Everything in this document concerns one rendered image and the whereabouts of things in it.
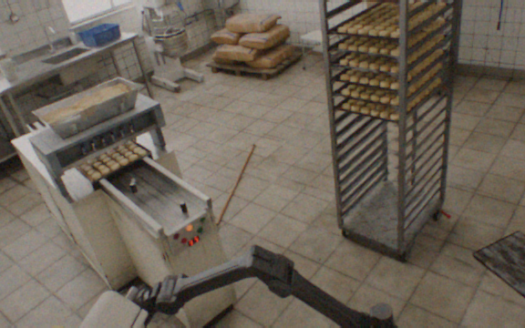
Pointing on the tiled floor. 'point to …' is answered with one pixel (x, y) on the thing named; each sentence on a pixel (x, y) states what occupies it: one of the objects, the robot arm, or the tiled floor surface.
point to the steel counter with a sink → (76, 65)
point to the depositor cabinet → (92, 211)
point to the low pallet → (255, 67)
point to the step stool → (314, 41)
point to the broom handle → (233, 187)
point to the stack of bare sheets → (522, 268)
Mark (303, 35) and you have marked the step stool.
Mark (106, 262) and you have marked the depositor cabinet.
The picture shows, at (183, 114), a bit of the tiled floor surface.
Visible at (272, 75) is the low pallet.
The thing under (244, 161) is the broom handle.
